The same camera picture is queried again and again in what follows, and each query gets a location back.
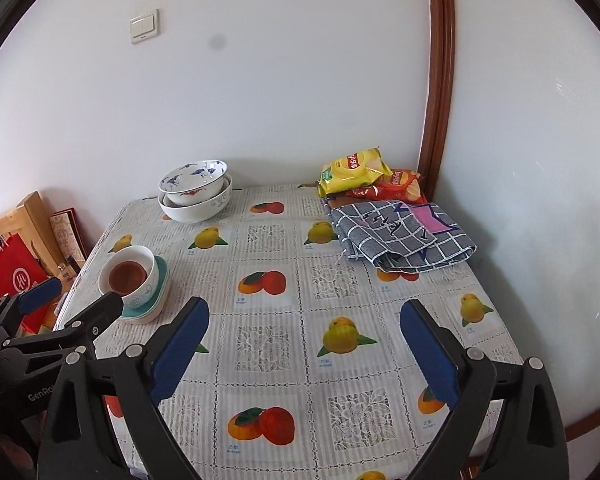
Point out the brown wooden baseboard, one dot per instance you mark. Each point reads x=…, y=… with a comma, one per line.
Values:
x=587, y=421

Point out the brown wooden door frame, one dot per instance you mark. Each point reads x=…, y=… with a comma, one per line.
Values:
x=437, y=85

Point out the crane painted white bowl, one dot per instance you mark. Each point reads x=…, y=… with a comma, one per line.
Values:
x=195, y=172

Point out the white plate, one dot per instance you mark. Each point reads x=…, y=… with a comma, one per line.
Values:
x=152, y=316

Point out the red patterned white bowl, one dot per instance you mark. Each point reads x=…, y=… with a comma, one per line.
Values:
x=226, y=184

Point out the teal plate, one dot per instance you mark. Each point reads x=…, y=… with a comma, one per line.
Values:
x=161, y=280

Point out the red chip bag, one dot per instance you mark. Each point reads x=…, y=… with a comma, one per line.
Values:
x=395, y=187

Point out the wooden chair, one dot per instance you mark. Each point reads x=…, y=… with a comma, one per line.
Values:
x=30, y=215

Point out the small brown bowl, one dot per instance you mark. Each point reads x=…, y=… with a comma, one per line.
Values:
x=127, y=275

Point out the yellow chip bag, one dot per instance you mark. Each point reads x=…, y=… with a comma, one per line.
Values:
x=352, y=172

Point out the grey scroll patterned bowl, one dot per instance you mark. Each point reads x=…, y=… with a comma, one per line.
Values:
x=200, y=214

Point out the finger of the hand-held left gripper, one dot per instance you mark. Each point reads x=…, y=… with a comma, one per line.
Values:
x=100, y=312
x=40, y=292

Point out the red paper bag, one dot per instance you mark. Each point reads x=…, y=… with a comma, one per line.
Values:
x=15, y=270

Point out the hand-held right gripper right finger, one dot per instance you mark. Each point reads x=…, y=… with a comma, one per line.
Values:
x=430, y=355

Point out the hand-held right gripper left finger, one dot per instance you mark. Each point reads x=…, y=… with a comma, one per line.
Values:
x=180, y=350

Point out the fruit printed tablecloth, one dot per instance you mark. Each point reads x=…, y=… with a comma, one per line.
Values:
x=280, y=320

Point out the white light switch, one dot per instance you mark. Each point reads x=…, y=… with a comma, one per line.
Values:
x=144, y=26

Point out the grey checked cloth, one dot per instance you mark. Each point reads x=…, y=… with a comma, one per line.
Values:
x=390, y=230

